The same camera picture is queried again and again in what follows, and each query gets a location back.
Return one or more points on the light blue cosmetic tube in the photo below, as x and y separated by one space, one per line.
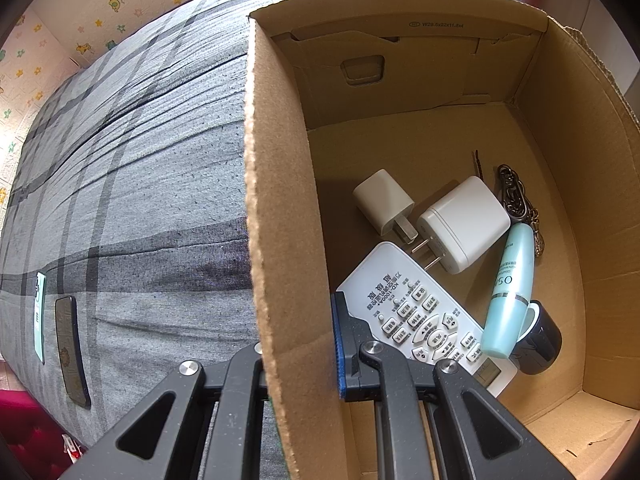
511 294

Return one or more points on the keychain with keys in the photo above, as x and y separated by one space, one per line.
512 196

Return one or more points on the white green card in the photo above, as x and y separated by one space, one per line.
40 292

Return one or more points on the small white charger plug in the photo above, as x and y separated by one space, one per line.
386 205

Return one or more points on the brown cardboard box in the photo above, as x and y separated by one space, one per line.
431 91

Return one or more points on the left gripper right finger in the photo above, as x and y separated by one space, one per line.
432 421

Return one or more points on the cream wardrobe cabinet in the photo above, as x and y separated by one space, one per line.
604 37

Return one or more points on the white remote control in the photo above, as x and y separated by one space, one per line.
407 309

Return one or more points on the grey plaid bed sheet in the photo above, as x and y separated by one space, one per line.
130 197

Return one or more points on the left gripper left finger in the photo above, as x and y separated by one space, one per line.
200 422

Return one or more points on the large white charger plug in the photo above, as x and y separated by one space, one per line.
463 225

